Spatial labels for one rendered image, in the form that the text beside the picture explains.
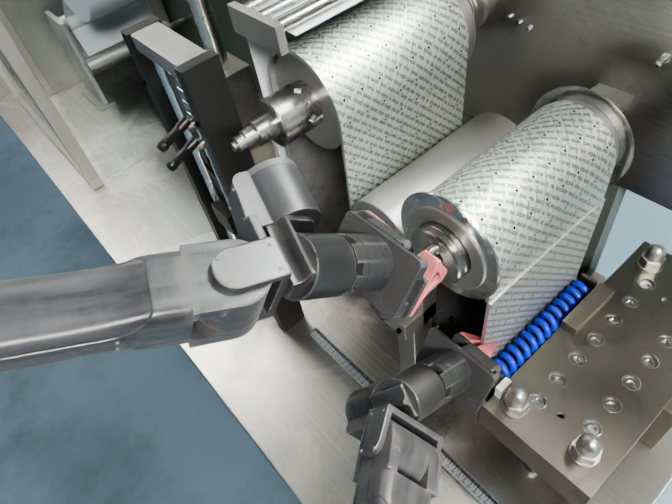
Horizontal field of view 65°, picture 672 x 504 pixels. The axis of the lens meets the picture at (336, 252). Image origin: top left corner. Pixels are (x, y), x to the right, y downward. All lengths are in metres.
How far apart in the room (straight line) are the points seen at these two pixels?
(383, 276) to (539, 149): 0.26
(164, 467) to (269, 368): 1.08
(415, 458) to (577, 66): 0.56
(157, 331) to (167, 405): 1.70
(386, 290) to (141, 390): 1.74
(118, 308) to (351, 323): 0.65
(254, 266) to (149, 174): 1.06
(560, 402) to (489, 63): 0.52
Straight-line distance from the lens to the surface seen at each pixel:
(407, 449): 0.58
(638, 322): 0.88
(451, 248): 0.58
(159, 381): 2.15
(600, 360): 0.83
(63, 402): 2.31
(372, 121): 0.70
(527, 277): 0.70
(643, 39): 0.78
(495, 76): 0.92
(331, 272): 0.43
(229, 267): 0.39
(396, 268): 0.49
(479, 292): 0.63
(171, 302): 0.38
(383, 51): 0.70
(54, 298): 0.40
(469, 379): 0.68
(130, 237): 1.29
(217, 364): 1.00
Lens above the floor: 1.72
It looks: 49 degrees down
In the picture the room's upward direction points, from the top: 12 degrees counter-clockwise
